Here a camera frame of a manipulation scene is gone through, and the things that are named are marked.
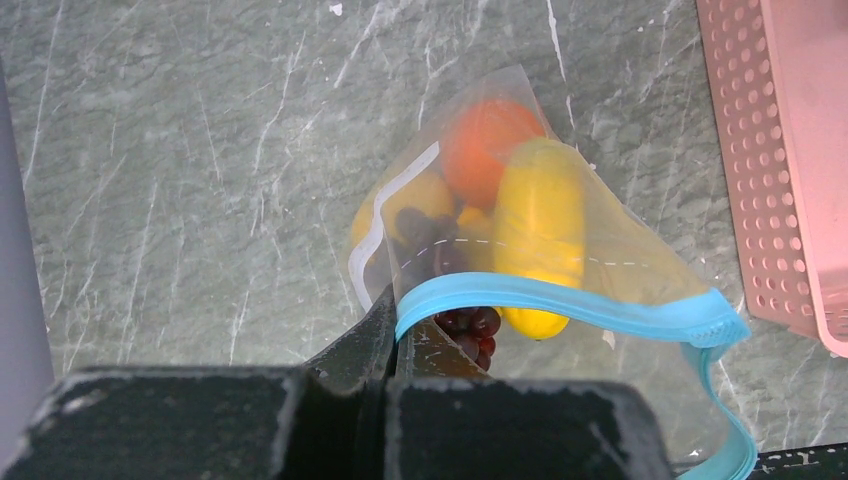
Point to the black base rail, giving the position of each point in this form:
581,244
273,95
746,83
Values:
811,462

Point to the orange fruit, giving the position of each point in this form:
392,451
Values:
478,145

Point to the yellow mango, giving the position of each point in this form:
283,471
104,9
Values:
539,218

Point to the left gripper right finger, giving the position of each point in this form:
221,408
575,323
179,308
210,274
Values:
446,419

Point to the yellow lemon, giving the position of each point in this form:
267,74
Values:
427,192

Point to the pink perforated plastic basket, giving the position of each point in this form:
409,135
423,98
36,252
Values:
778,80

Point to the clear zip bag blue zipper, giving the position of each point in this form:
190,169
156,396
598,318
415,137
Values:
643,316

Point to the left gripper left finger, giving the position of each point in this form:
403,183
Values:
321,419

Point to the dark red grape bunch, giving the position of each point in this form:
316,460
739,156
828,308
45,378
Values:
433,281

